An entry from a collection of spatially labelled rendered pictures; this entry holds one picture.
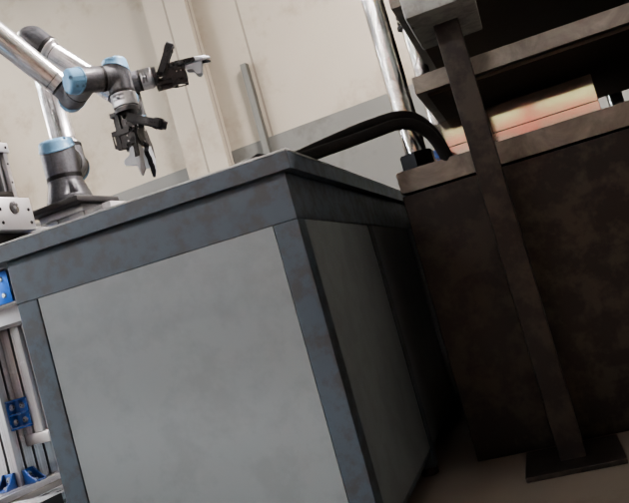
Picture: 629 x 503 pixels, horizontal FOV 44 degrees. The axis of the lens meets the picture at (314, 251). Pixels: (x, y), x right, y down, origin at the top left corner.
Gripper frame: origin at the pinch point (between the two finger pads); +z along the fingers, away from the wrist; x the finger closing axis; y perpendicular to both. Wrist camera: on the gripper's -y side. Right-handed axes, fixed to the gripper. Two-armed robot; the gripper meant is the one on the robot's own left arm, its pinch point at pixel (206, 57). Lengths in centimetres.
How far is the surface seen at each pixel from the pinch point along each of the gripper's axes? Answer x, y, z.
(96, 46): -278, -80, -68
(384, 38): 73, 21, 47
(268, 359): 140, 84, -5
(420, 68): 2, 23, 74
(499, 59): 79, 34, 75
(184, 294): 133, 69, -18
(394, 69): 74, 29, 47
